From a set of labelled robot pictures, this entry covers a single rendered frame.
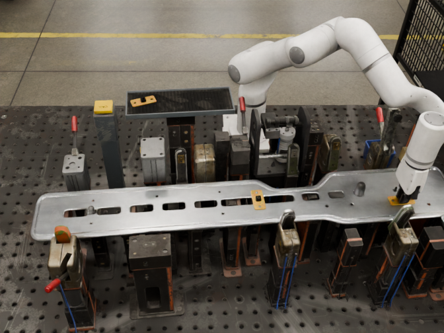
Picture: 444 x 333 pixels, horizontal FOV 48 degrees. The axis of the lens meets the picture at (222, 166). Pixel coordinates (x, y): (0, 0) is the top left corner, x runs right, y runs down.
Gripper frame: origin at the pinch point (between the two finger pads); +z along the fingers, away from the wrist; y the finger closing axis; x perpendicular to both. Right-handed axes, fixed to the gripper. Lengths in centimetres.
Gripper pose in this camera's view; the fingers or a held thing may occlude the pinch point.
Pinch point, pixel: (404, 195)
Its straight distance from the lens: 171.1
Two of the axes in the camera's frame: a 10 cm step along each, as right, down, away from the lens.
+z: -0.2, 7.2, 7.0
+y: 1.2, 7.0, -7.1
